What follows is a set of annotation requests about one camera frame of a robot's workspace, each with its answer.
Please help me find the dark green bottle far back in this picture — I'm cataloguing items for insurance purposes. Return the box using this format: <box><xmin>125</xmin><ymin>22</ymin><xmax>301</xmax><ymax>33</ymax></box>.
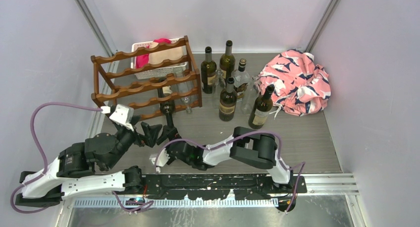
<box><xmin>219</xmin><ymin>40</ymin><xmax>236</xmax><ymax>80</ymax></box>

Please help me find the red cloth in basket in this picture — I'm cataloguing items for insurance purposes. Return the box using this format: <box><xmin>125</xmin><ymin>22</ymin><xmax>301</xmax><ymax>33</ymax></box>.
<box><xmin>132</xmin><ymin>38</ymin><xmax>171</xmax><ymax>68</ymax></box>

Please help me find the pink shark print cloth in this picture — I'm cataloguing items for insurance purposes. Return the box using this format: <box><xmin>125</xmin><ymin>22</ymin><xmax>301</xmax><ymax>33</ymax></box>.
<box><xmin>257</xmin><ymin>49</ymin><xmax>331</xmax><ymax>116</ymax></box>

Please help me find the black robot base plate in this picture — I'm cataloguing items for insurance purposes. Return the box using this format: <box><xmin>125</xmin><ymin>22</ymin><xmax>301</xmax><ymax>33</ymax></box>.
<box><xmin>121</xmin><ymin>173</ymin><xmax>307</xmax><ymax>201</ymax></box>

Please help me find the beige folded cloth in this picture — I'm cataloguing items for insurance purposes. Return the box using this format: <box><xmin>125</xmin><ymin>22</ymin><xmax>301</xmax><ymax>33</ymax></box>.
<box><xmin>147</xmin><ymin>47</ymin><xmax>184</xmax><ymax>64</ymax></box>

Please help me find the small clear glass bottle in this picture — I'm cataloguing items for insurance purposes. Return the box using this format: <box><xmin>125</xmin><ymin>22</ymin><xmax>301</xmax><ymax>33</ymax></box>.
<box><xmin>211</xmin><ymin>69</ymin><xmax>225</xmax><ymax>110</ymax></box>

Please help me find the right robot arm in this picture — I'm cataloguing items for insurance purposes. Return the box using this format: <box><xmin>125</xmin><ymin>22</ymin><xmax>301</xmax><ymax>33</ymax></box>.
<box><xmin>149</xmin><ymin>126</ymin><xmax>294</xmax><ymax>193</ymax></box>

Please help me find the white plastic basket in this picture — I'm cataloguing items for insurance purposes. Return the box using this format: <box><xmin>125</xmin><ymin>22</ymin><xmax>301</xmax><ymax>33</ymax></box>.
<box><xmin>131</xmin><ymin>38</ymin><xmax>188</xmax><ymax>80</ymax></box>

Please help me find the aluminium corner post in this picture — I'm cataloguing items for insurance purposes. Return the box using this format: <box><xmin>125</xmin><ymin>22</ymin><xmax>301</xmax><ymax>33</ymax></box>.
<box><xmin>74</xmin><ymin>0</ymin><xmax>118</xmax><ymax>56</ymax></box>
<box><xmin>305</xmin><ymin>0</ymin><xmax>341</xmax><ymax>53</ymax></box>

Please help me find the aluminium corner post right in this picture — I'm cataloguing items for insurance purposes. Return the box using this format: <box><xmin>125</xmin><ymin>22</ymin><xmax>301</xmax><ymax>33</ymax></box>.
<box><xmin>305</xmin><ymin>0</ymin><xmax>341</xmax><ymax>53</ymax></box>

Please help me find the dark green bottle far left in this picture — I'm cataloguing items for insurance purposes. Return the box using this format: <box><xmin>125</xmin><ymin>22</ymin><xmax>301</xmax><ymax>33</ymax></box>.
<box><xmin>201</xmin><ymin>46</ymin><xmax>217</xmax><ymax>94</ymax></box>

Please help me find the dark bottle white label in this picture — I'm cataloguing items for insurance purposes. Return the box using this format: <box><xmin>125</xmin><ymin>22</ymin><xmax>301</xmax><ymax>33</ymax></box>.
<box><xmin>157</xmin><ymin>86</ymin><xmax>175</xmax><ymax>127</ymax></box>

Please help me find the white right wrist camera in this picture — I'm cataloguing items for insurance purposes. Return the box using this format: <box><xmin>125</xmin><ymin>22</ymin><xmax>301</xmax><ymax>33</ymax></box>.
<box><xmin>149</xmin><ymin>150</ymin><xmax>169</xmax><ymax>173</ymax></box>

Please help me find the dark green bottle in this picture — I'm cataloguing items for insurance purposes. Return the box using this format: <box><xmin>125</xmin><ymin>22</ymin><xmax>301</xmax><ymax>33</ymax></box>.
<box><xmin>201</xmin><ymin>46</ymin><xmax>217</xmax><ymax>94</ymax></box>
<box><xmin>219</xmin><ymin>40</ymin><xmax>236</xmax><ymax>80</ymax></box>

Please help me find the dark bottle brown label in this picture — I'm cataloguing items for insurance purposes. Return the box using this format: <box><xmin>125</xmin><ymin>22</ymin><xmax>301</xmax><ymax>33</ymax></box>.
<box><xmin>218</xmin><ymin>77</ymin><xmax>237</xmax><ymax>121</ymax></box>

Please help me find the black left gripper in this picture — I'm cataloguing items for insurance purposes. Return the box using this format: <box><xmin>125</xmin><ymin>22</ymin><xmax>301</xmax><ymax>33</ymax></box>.
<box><xmin>105</xmin><ymin>115</ymin><xmax>163</xmax><ymax>170</ymax></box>

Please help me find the clear glass bottle by cloth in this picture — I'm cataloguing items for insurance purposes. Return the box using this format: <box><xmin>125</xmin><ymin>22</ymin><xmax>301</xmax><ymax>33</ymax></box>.
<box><xmin>241</xmin><ymin>76</ymin><xmax>260</xmax><ymax>114</ymax></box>

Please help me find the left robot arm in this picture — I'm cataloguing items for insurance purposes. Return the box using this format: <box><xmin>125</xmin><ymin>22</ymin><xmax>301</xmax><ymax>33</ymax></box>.
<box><xmin>11</xmin><ymin>122</ymin><xmax>162</xmax><ymax>208</ymax></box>

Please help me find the clear bottle with dark cap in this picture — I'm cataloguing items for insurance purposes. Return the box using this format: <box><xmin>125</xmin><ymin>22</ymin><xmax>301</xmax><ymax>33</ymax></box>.
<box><xmin>231</xmin><ymin>58</ymin><xmax>251</xmax><ymax>102</ymax></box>

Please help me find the wooden wine rack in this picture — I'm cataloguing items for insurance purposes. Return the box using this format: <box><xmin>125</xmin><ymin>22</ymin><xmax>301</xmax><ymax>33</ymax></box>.
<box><xmin>91</xmin><ymin>35</ymin><xmax>203</xmax><ymax>110</ymax></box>

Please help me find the aluminium corner post left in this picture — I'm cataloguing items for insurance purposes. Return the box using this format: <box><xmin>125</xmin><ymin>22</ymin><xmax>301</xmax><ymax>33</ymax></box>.
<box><xmin>74</xmin><ymin>0</ymin><xmax>118</xmax><ymax>56</ymax></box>

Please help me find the dark bottle cream label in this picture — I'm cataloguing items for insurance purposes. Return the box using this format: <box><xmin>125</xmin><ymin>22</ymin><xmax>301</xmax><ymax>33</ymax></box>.
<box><xmin>248</xmin><ymin>84</ymin><xmax>275</xmax><ymax>129</ymax></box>

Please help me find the aluminium frame rail front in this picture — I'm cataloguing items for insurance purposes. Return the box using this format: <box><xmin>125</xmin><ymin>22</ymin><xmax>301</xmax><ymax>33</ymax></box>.
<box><xmin>61</xmin><ymin>174</ymin><xmax>360</xmax><ymax>209</ymax></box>

